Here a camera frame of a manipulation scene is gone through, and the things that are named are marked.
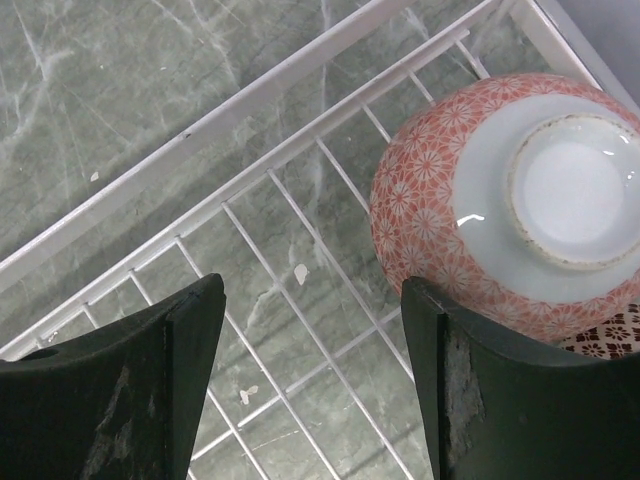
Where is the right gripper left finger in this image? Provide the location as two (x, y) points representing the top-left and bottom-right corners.
(1, 274), (226, 479)

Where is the pink floral patterned bowl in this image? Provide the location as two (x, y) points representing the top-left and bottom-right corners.
(370, 73), (639, 343)

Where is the brown lattice patterned bowl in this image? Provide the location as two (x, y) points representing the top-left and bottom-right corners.
(558, 303), (640, 360)

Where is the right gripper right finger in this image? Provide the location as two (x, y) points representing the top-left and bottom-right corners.
(401, 277), (639, 479)

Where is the white wire dish rack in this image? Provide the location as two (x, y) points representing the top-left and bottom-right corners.
(0, 0), (640, 480)

